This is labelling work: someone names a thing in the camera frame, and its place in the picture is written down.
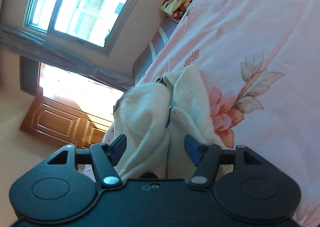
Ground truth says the cream sweater with striped top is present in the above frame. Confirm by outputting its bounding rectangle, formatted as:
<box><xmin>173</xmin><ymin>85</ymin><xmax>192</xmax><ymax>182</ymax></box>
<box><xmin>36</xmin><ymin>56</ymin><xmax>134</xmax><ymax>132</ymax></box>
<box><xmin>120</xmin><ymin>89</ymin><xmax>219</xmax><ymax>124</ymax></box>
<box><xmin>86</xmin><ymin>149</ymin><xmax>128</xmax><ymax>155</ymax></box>
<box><xmin>111</xmin><ymin>65</ymin><xmax>226</xmax><ymax>181</ymax></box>

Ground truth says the brown wooden door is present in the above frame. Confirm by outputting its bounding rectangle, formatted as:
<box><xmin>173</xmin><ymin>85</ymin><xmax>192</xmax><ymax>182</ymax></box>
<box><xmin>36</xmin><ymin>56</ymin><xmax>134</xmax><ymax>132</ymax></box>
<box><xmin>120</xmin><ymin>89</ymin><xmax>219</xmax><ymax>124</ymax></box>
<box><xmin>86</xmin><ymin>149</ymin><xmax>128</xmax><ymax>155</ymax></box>
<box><xmin>20</xmin><ymin>95</ymin><xmax>113</xmax><ymax>149</ymax></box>

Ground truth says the grey left curtain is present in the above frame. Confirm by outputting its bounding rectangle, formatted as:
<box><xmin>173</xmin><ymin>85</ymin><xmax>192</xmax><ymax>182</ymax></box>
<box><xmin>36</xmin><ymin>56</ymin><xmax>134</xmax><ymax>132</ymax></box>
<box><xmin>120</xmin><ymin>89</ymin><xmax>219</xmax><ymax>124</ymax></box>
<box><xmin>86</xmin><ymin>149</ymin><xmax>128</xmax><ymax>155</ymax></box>
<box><xmin>1</xmin><ymin>24</ymin><xmax>135</xmax><ymax>90</ymax></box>

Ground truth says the pink floral bed sheet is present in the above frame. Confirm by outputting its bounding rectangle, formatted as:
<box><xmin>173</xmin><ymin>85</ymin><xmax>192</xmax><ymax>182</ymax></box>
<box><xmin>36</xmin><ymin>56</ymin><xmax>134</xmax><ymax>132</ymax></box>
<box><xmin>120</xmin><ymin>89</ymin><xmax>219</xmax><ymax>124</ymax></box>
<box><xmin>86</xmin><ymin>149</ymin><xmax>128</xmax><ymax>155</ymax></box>
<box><xmin>89</xmin><ymin>0</ymin><xmax>319</xmax><ymax>226</ymax></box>

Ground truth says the striped mattress cover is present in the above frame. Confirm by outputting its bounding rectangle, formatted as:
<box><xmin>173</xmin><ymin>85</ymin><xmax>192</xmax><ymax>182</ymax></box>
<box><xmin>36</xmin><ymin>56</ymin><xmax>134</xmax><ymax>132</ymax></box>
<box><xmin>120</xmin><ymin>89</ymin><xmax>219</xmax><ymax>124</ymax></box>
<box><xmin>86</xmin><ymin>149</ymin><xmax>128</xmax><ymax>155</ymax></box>
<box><xmin>132</xmin><ymin>17</ymin><xmax>177</xmax><ymax>84</ymax></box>

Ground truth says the window with grey frame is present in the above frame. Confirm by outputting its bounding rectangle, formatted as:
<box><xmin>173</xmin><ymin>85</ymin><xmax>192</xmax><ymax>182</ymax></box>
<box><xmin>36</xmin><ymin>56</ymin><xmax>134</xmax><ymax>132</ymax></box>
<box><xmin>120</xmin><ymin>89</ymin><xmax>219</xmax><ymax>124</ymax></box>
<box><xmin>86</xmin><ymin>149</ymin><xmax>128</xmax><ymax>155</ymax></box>
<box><xmin>25</xmin><ymin>0</ymin><xmax>138</xmax><ymax>56</ymax></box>

